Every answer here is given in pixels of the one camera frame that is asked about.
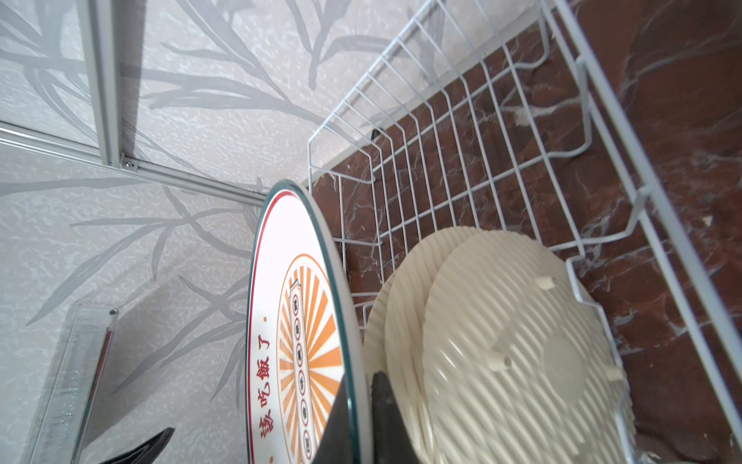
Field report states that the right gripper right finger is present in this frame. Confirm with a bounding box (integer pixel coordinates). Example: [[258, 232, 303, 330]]
[[371, 371, 419, 464]]

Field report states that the green woven plate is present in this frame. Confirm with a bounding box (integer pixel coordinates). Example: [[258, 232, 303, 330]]
[[385, 226, 481, 463], [363, 274, 395, 387]]

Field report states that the tan woven plate right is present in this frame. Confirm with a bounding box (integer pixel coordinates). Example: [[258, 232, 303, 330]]
[[422, 231, 634, 463]]

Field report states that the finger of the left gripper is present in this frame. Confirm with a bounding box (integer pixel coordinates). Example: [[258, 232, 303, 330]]
[[102, 427, 175, 464]]

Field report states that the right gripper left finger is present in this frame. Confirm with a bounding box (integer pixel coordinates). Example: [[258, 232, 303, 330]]
[[312, 378, 355, 464]]

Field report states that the white wire dish rack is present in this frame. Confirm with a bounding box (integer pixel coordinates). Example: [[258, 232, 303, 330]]
[[309, 1, 741, 463]]

